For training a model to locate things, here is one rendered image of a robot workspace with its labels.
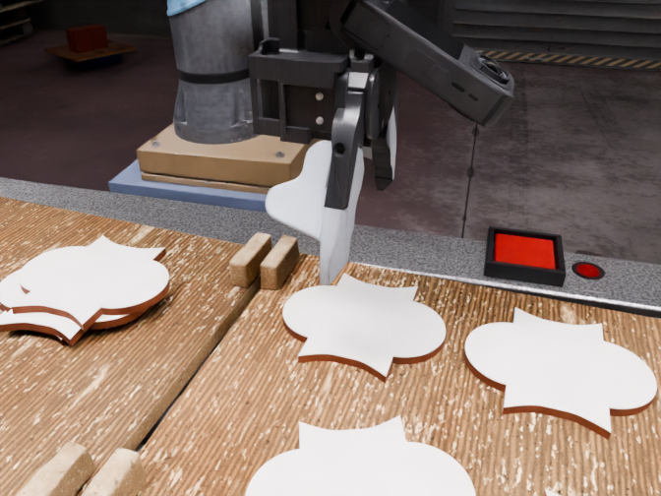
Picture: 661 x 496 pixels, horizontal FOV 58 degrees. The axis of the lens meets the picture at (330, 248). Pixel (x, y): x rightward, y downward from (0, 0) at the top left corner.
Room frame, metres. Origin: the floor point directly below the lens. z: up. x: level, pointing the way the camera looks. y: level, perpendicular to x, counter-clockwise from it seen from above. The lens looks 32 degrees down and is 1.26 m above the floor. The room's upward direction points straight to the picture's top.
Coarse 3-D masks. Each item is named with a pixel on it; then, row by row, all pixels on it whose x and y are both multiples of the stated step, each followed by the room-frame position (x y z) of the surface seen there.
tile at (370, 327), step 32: (320, 288) 0.43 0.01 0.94; (352, 288) 0.43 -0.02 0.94; (384, 288) 0.43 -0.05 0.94; (416, 288) 0.43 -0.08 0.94; (288, 320) 0.39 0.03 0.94; (320, 320) 0.39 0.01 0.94; (352, 320) 0.39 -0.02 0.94; (384, 320) 0.39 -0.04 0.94; (416, 320) 0.39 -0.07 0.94; (320, 352) 0.35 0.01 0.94; (352, 352) 0.35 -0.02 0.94; (384, 352) 0.35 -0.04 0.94; (416, 352) 0.35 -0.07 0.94
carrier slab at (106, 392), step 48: (0, 240) 0.53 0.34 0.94; (48, 240) 0.53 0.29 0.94; (144, 240) 0.53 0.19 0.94; (192, 240) 0.53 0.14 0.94; (192, 288) 0.44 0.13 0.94; (240, 288) 0.44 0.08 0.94; (0, 336) 0.38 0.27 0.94; (48, 336) 0.38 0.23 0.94; (96, 336) 0.38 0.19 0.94; (144, 336) 0.38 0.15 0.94; (192, 336) 0.38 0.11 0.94; (0, 384) 0.32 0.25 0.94; (48, 384) 0.32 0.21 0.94; (96, 384) 0.32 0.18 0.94; (144, 384) 0.32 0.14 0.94; (0, 432) 0.28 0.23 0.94; (48, 432) 0.28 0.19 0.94; (96, 432) 0.28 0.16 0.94; (144, 432) 0.28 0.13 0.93; (0, 480) 0.24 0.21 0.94
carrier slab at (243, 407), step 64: (256, 320) 0.40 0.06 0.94; (448, 320) 0.40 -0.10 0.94; (576, 320) 0.40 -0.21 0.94; (640, 320) 0.40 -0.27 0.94; (192, 384) 0.32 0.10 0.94; (256, 384) 0.32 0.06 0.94; (320, 384) 0.32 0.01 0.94; (384, 384) 0.32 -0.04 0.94; (448, 384) 0.32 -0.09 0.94; (192, 448) 0.26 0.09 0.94; (256, 448) 0.26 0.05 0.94; (448, 448) 0.26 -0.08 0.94; (512, 448) 0.26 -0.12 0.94; (576, 448) 0.26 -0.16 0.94; (640, 448) 0.26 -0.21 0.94
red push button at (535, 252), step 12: (504, 240) 0.54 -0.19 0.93; (516, 240) 0.54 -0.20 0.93; (528, 240) 0.54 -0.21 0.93; (540, 240) 0.54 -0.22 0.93; (504, 252) 0.51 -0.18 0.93; (516, 252) 0.51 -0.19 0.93; (528, 252) 0.51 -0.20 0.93; (540, 252) 0.51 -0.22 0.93; (552, 252) 0.51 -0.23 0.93; (528, 264) 0.49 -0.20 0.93; (540, 264) 0.49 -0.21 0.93; (552, 264) 0.49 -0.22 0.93
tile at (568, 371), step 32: (512, 320) 0.39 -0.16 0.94; (544, 320) 0.39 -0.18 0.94; (480, 352) 0.35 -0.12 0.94; (512, 352) 0.35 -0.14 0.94; (544, 352) 0.35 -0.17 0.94; (576, 352) 0.35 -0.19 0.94; (608, 352) 0.35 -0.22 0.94; (512, 384) 0.31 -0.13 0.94; (544, 384) 0.31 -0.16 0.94; (576, 384) 0.31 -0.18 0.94; (608, 384) 0.31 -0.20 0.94; (640, 384) 0.31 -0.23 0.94; (576, 416) 0.28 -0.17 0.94; (608, 416) 0.28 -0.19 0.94
